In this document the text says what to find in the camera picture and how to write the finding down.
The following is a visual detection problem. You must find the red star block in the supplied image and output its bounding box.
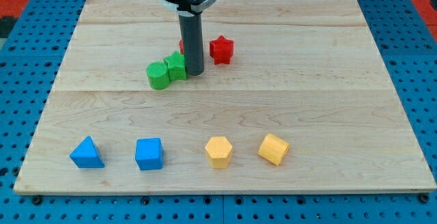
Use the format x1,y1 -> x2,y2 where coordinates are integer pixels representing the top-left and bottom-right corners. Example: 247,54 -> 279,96
209,36 -> 234,65

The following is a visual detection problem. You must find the red circle block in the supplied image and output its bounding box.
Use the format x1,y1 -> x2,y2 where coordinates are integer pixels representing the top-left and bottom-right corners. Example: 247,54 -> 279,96
178,39 -> 184,55

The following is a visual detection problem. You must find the light wooden board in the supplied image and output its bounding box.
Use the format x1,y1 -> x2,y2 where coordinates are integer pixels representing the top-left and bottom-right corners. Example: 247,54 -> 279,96
14,0 -> 436,196

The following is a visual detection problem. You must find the green cylinder block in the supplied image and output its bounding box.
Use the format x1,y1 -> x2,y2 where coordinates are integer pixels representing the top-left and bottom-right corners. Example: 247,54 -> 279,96
146,61 -> 170,90

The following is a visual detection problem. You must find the yellow hexagon block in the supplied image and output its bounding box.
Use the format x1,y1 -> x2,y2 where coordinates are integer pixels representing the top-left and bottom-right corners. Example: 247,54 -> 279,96
205,137 -> 233,169

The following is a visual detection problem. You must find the yellow rounded block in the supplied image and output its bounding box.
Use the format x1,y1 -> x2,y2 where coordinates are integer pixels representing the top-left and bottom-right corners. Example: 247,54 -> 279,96
258,133 -> 290,166

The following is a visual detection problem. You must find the blue cube block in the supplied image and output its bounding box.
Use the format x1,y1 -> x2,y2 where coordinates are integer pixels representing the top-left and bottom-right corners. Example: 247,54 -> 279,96
135,137 -> 164,171

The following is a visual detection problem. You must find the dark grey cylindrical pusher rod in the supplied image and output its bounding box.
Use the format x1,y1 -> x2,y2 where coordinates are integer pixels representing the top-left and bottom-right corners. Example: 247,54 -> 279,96
179,14 -> 204,76

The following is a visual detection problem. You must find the green star block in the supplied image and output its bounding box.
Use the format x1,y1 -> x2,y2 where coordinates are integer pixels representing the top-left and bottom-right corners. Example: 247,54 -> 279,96
163,51 -> 187,82

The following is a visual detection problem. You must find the blue triangle block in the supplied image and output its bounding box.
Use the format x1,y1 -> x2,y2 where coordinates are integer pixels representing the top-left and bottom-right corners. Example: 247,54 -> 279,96
70,136 -> 104,169

